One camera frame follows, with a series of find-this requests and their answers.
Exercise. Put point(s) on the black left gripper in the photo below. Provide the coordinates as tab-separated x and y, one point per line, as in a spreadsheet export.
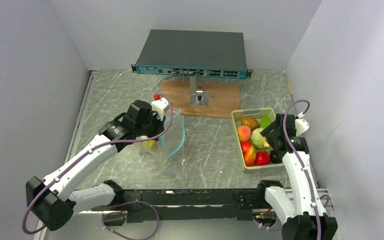
160	123

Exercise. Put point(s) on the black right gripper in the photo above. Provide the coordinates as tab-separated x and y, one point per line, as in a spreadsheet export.
270	140

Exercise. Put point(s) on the pale green cabbage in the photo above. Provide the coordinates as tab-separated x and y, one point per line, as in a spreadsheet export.
258	140

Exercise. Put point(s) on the yellow star fruit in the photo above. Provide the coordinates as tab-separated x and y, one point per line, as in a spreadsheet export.
150	144

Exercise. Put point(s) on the clear zip top bag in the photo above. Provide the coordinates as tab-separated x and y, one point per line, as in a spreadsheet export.
169	143

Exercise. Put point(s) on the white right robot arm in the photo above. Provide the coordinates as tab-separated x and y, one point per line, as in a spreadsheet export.
304	217

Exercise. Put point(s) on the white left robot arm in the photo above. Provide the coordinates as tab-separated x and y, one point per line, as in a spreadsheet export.
54	198

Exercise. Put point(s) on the red apple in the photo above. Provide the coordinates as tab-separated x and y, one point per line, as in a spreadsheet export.
262	158

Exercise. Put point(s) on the orange yellow mango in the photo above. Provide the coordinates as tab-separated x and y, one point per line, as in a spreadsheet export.
250	156

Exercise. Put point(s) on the red wrinkled fruit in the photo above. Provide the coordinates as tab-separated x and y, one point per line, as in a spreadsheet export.
245	146

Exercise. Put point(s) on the brown potato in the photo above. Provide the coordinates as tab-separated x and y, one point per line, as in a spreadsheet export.
250	122

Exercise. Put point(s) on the pale green perforated basket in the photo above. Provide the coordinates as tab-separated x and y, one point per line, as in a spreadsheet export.
256	113

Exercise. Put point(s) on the silver metal stand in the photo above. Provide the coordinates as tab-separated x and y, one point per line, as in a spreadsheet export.
198	96

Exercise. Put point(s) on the brown wooden board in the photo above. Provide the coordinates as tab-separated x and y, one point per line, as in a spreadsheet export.
218	100

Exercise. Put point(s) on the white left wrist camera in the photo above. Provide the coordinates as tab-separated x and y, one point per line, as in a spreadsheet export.
160	105

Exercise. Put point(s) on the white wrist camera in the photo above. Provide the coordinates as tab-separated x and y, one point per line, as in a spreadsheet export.
160	105
301	125

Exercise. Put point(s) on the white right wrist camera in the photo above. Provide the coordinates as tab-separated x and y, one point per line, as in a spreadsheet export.
301	125

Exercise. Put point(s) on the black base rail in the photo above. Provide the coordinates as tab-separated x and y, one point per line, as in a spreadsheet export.
193	204

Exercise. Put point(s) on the blue grey network switch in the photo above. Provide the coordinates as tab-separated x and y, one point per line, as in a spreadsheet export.
193	53

